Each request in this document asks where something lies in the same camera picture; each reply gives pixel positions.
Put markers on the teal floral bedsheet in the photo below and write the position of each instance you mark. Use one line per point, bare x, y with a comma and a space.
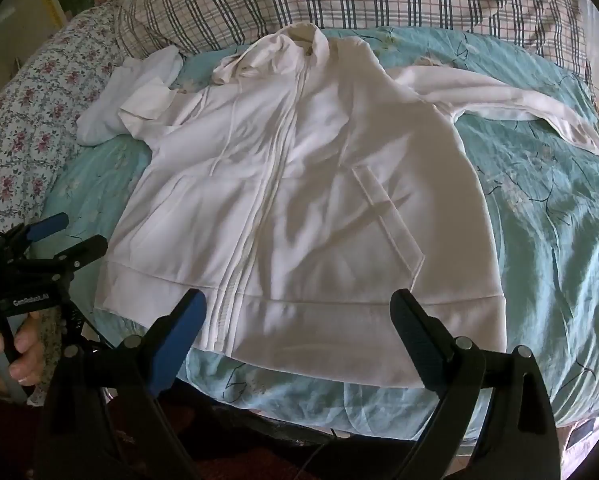
544, 240

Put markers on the floral patterned sheet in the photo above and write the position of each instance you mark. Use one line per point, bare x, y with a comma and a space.
44, 90

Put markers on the white zip hoodie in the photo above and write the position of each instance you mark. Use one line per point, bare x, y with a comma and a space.
304, 185

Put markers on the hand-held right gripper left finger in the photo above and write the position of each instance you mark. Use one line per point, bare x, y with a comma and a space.
177, 341

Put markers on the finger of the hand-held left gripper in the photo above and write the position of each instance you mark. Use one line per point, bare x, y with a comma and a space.
49, 225
81, 251

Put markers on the person's left hand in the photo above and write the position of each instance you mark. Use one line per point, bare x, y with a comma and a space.
26, 342

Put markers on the small white garment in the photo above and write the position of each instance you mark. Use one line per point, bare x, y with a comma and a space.
104, 115

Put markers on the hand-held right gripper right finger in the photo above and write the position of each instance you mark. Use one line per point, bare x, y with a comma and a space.
413, 331

